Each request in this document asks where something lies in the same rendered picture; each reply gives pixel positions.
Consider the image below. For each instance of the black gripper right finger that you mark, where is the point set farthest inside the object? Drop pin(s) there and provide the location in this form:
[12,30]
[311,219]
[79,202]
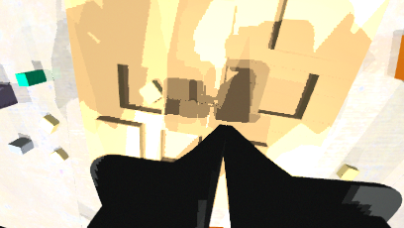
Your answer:
[260,192]

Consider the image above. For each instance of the orange cube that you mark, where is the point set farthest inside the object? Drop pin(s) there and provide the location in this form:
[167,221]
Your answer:
[399,72]

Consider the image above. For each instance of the cyan block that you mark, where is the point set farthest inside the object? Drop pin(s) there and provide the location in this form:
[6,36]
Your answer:
[31,78]

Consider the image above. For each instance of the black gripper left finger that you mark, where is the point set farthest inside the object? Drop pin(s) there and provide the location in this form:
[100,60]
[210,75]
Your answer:
[188,185]

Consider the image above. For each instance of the light purple block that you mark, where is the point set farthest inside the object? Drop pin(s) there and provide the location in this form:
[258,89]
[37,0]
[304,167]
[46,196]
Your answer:
[7,96]

